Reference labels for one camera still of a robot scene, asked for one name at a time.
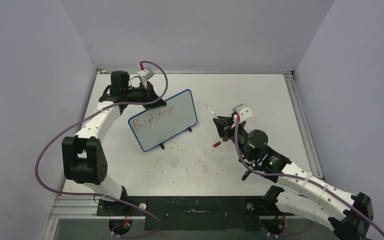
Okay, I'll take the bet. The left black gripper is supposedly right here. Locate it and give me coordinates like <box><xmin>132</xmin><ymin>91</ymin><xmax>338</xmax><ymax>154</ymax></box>
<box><xmin>124</xmin><ymin>82</ymin><xmax>167</xmax><ymax>110</ymax></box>

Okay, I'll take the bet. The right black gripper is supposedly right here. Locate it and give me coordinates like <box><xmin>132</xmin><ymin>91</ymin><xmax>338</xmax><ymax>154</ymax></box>
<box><xmin>214</xmin><ymin>116</ymin><xmax>255</xmax><ymax>162</ymax></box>

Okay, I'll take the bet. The red capped whiteboard marker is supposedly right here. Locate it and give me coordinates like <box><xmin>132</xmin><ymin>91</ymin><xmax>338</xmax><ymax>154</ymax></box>
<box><xmin>206</xmin><ymin>106</ymin><xmax>218</xmax><ymax>118</ymax></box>

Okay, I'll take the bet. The red marker cap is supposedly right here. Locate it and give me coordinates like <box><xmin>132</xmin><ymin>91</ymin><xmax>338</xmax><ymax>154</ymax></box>
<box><xmin>212</xmin><ymin>141</ymin><xmax>221</xmax><ymax>148</ymax></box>

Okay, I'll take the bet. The blue framed whiteboard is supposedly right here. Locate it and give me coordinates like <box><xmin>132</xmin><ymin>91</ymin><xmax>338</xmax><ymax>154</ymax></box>
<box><xmin>128</xmin><ymin>89</ymin><xmax>198</xmax><ymax>152</ymax></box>

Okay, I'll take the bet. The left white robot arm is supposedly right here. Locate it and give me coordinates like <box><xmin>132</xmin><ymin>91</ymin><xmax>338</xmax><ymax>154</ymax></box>
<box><xmin>61</xmin><ymin>68</ymin><xmax>167</xmax><ymax>216</ymax></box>

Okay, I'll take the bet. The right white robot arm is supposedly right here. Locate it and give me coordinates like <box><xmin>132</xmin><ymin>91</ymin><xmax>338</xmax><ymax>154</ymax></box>
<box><xmin>212</xmin><ymin>114</ymin><xmax>373</xmax><ymax>240</ymax></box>

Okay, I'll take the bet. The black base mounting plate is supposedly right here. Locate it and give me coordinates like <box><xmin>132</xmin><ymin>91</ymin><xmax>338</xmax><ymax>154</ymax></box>
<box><xmin>96</xmin><ymin>196</ymin><xmax>284</xmax><ymax>232</ymax></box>

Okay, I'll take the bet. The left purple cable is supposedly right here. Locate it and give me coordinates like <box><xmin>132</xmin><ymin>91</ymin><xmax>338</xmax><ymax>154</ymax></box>
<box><xmin>34</xmin><ymin>60</ymin><xmax>169</xmax><ymax>239</ymax></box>

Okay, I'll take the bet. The purple cable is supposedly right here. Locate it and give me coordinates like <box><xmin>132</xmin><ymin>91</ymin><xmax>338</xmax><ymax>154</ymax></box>
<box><xmin>34</xmin><ymin>60</ymin><xmax>169</xmax><ymax>239</ymax></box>
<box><xmin>233</xmin><ymin>115</ymin><xmax>384</xmax><ymax>240</ymax></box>

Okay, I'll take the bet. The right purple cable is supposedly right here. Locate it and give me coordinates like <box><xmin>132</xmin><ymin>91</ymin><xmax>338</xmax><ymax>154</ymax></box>
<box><xmin>233</xmin><ymin>115</ymin><xmax>384</xmax><ymax>240</ymax></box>

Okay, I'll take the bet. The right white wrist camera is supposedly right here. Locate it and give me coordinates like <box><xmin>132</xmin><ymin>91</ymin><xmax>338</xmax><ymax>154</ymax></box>
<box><xmin>232</xmin><ymin>103</ymin><xmax>253</xmax><ymax>124</ymax></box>

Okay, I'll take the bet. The aluminium frame rail right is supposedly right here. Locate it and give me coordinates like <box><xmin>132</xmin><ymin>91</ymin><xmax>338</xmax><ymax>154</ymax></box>
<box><xmin>283</xmin><ymin>71</ymin><xmax>325</xmax><ymax>180</ymax></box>

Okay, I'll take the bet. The aluminium frame rail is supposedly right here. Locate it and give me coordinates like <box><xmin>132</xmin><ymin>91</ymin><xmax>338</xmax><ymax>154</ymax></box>
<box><xmin>283</xmin><ymin>71</ymin><xmax>325</xmax><ymax>180</ymax></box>
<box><xmin>47</xmin><ymin>194</ymin><xmax>348</xmax><ymax>220</ymax></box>

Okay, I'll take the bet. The aluminium frame rail front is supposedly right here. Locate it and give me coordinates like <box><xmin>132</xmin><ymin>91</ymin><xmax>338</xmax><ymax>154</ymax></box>
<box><xmin>47</xmin><ymin>194</ymin><xmax>348</xmax><ymax>220</ymax></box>

